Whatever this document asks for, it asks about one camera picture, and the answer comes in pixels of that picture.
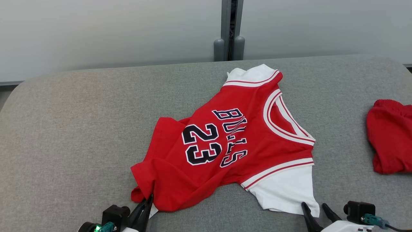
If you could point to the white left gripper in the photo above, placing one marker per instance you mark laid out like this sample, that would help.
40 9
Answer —
130 230

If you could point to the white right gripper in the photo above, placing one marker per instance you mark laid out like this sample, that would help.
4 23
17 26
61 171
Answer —
347 227

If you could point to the red basketball jersey white trim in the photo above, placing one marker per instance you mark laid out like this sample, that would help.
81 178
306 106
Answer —
206 174

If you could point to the red shorts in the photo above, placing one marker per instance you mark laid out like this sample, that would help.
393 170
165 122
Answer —
389 138

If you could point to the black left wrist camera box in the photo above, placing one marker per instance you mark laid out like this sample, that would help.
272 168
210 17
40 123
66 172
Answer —
114 216

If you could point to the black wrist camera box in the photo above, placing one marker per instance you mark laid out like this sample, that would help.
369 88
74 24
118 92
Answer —
114 216
357 211

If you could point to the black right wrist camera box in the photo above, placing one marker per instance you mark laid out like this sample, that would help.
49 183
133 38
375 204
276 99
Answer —
357 211

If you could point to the grey cylindrical post foot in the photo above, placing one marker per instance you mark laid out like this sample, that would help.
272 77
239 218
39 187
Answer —
219 51
239 48

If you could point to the grey metal partition post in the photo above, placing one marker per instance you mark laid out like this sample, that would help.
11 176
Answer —
225 19

